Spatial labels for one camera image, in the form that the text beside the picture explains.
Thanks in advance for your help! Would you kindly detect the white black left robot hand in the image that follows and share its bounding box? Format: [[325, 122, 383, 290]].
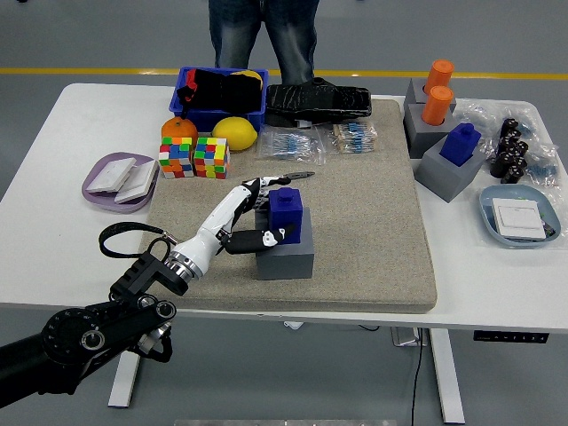
[[175, 176, 297, 279]]

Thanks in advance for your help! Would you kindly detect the blue square seal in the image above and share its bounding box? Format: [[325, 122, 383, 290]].
[[438, 122, 483, 168], [268, 188, 305, 245]]

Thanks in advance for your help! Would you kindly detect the grey square seal holder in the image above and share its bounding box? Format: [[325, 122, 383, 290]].
[[404, 77, 458, 112], [402, 102, 456, 159], [414, 132, 488, 204], [255, 206, 316, 280]]

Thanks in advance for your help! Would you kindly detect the orange cylinder seal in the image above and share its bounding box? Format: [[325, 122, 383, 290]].
[[424, 59, 456, 95], [421, 84, 455, 127]]

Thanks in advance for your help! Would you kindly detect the colourful puzzle cube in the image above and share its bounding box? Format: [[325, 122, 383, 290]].
[[193, 135, 232, 179], [158, 135, 195, 179]]

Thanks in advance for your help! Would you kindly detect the yellow lemon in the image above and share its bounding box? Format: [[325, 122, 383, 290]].
[[211, 116, 259, 150]]

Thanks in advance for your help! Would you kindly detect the orange fruit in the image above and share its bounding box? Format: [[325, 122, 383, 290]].
[[161, 116, 200, 144]]

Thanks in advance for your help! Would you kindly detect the blue plastic bin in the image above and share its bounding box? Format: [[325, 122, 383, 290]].
[[169, 66, 271, 133]]

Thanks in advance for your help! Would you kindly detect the clear bag of blue resistors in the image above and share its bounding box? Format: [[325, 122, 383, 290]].
[[256, 126, 328, 166], [319, 120, 381, 154]]

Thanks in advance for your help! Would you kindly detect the purple tray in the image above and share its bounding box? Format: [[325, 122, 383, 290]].
[[81, 151, 161, 215]]

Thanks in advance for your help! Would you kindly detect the black cloth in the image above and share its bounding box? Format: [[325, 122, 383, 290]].
[[177, 67, 264, 112]]

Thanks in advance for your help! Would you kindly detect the beige fabric mat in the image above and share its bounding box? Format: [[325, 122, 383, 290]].
[[130, 98, 439, 315]]

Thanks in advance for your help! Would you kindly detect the black wrapped keyboard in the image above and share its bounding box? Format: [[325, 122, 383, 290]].
[[264, 75, 373, 128]]

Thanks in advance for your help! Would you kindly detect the white table leg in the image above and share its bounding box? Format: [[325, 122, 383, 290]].
[[107, 313, 151, 408], [428, 327, 466, 424]]

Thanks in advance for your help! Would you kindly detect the person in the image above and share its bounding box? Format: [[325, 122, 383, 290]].
[[208, 0, 321, 85]]

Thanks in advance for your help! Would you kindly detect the grey box under table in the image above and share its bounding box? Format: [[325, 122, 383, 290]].
[[390, 327, 430, 347]]

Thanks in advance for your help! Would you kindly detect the light blue tray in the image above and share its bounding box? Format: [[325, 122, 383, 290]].
[[479, 184, 561, 249]]

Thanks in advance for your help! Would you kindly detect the clear bag of blue components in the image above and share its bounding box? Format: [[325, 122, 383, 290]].
[[454, 98, 540, 154], [525, 144, 561, 187]]

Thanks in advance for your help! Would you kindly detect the black table control panel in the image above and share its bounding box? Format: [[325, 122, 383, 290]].
[[472, 330, 550, 345]]

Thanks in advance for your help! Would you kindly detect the white switch panel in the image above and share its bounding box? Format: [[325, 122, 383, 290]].
[[114, 159, 160, 205], [86, 157, 138, 194], [491, 197, 548, 241]]

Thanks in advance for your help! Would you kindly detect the red strap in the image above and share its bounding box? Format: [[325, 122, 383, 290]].
[[184, 69, 198, 106]]

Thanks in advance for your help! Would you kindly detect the black power cable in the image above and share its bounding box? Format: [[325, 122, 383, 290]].
[[410, 327, 426, 426]]

